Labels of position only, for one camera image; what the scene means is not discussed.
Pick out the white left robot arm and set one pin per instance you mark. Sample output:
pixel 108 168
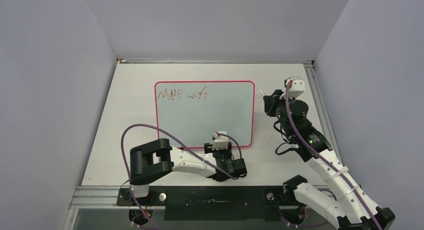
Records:
pixel 151 161

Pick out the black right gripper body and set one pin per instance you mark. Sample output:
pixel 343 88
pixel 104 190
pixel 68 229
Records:
pixel 277 107

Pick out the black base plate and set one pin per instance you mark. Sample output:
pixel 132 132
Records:
pixel 216 203

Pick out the aluminium rail frame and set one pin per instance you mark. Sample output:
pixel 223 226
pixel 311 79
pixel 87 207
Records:
pixel 131 100

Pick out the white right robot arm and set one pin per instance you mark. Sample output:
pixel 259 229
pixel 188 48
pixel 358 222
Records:
pixel 350 207

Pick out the whiteboard with pink frame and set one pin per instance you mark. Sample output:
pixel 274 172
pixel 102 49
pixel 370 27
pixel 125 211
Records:
pixel 193 110

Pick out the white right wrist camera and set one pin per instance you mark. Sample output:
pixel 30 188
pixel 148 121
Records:
pixel 296 87

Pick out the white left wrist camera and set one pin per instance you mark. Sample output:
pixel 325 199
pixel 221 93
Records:
pixel 220 140

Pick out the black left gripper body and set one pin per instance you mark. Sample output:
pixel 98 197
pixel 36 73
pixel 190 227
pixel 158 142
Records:
pixel 225 152

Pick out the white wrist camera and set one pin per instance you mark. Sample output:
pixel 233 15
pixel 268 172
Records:
pixel 296 87
pixel 220 140

